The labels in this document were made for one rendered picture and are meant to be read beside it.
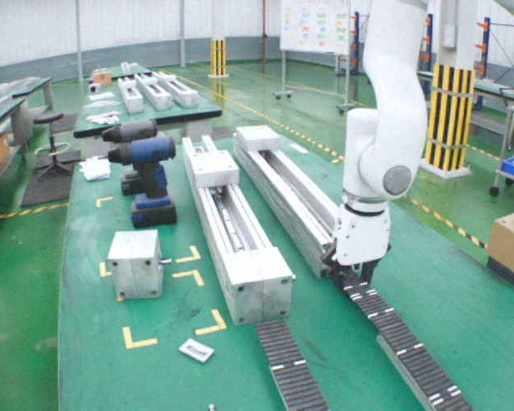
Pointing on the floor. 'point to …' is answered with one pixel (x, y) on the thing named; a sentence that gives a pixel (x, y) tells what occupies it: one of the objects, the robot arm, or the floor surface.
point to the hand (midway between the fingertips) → (353, 277)
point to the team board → (316, 34)
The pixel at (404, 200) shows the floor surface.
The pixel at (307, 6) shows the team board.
